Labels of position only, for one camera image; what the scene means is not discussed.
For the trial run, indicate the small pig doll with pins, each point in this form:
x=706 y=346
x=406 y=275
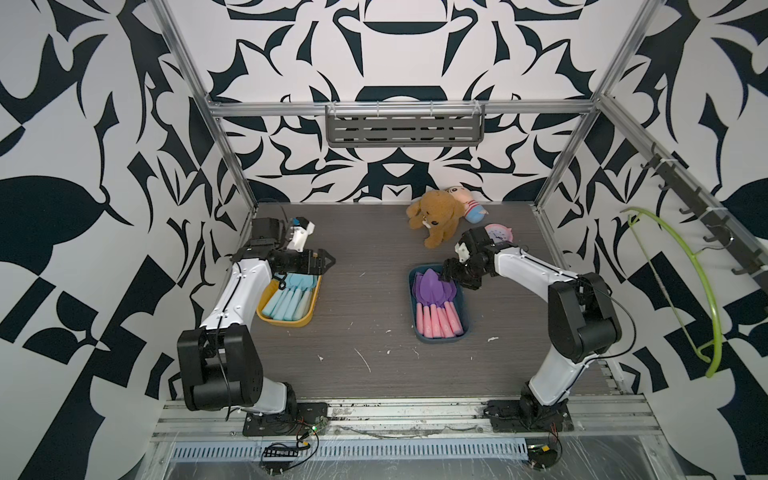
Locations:
x=474 y=212

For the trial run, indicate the black wall hook rail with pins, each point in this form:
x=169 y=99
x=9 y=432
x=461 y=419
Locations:
x=726 y=232

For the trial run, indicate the pink alarm clock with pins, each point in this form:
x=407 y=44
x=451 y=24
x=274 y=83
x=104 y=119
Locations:
x=499 y=233

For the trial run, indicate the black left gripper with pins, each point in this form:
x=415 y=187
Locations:
x=308 y=266

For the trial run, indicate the white perforated cable duct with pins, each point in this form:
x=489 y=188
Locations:
x=509 y=448

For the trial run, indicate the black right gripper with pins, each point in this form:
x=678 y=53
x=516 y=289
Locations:
x=450 y=266

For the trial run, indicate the brown plush dog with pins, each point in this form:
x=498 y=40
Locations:
x=439 y=212

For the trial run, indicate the green plastic hanger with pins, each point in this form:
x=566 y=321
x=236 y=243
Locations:
x=681 y=293

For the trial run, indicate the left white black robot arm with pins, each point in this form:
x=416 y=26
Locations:
x=273 y=275

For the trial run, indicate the grey metal wall shelf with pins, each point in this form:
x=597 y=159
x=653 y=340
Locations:
x=404 y=124

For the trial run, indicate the yellow plastic storage box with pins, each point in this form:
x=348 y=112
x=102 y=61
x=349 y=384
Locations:
x=305 y=321

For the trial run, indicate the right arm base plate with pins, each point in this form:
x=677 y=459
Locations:
x=527 y=414

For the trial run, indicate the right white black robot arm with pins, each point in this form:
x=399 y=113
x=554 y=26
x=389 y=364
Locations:
x=581 y=319

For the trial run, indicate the light blue shovel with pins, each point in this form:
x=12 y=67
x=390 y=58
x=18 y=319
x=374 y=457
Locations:
x=291 y=299

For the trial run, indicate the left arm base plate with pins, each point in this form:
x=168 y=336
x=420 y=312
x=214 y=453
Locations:
x=295 y=418

